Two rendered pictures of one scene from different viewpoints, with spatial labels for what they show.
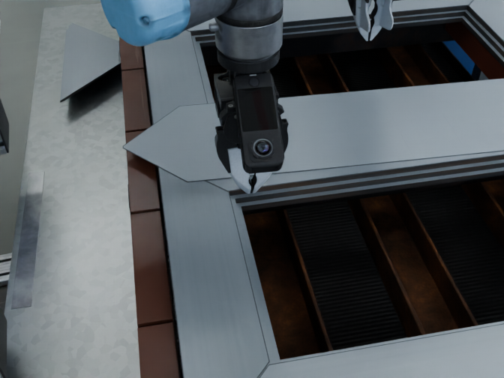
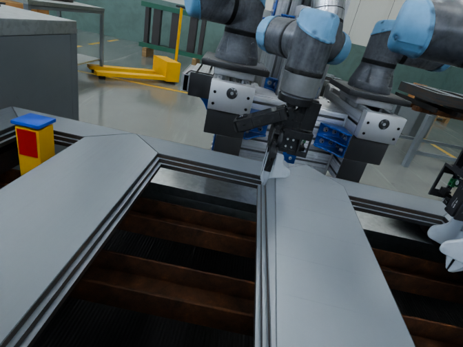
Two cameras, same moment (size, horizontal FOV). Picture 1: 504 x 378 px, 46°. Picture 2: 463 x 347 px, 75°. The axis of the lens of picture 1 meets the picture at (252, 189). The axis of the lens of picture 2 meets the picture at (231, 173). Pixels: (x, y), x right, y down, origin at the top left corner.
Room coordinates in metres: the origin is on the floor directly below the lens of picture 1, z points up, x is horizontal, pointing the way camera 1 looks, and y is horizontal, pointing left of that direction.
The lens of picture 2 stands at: (0.62, -0.63, 1.16)
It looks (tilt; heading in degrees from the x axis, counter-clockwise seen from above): 26 degrees down; 100
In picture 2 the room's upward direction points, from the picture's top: 13 degrees clockwise
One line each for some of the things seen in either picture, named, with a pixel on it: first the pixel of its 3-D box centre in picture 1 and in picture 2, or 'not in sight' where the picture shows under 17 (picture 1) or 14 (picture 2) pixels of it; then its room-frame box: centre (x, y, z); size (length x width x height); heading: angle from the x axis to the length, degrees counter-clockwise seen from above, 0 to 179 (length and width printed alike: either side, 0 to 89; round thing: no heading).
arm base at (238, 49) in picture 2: not in sight; (238, 45); (0.35, 0.46, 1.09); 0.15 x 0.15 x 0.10
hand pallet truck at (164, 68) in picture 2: not in sight; (139, 39); (-2.17, 4.06, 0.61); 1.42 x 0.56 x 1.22; 52
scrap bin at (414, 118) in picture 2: not in sight; (409, 117); (2.45, 5.38, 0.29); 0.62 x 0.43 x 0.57; 123
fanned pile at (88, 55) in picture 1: (94, 55); not in sight; (1.18, 0.35, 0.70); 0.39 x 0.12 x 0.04; 11
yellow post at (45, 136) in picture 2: not in sight; (38, 164); (0.08, -0.13, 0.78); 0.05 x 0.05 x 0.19; 11
